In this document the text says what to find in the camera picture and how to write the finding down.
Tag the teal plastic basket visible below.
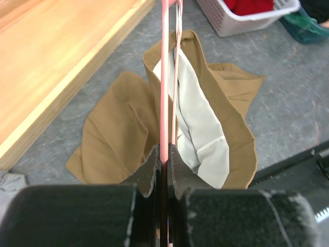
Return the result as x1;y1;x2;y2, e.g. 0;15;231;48
280;8;328;44

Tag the wooden clothes rack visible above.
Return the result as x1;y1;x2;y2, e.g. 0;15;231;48
1;1;155;170

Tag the red garment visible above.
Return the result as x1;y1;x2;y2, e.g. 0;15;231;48
224;0;274;16

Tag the white plastic basket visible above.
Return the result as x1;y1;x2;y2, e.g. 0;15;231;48
197;0;301;37

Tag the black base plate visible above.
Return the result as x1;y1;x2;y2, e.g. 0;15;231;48
248;140;328;189

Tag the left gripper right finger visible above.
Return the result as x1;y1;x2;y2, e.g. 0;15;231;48
167;144;213;246

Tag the tan skirt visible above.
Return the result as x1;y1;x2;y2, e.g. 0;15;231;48
66;30;264;189

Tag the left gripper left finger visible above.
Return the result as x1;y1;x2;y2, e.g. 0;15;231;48
123;145;159;246

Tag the pink wire hanger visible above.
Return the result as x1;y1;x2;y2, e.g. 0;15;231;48
160;1;183;166

